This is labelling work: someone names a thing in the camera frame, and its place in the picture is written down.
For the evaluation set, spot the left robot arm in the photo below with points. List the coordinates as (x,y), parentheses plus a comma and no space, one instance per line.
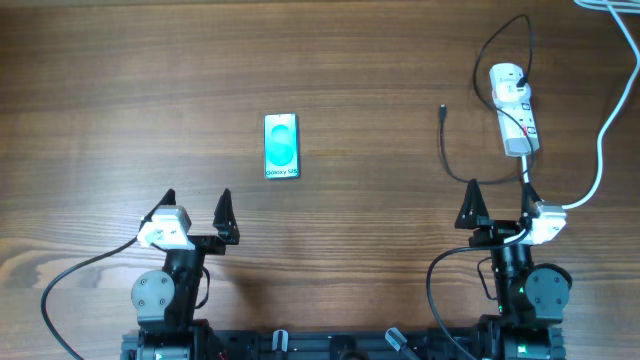
(166,299)

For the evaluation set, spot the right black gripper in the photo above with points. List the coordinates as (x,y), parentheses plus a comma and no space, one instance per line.
(500,232)

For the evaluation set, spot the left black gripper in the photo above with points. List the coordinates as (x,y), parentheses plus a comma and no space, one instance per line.
(222,222)

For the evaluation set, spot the Galaxy S25 smartphone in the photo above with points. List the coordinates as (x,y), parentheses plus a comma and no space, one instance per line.
(281,146)

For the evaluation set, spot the white USB charger plug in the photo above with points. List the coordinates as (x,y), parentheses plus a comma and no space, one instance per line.
(508,92)

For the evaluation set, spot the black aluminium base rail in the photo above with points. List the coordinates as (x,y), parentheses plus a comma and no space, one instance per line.
(463,343)

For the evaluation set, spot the white power strip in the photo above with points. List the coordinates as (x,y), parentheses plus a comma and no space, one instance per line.
(517,124)

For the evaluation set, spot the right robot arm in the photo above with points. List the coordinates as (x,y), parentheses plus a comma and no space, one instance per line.
(531,298)

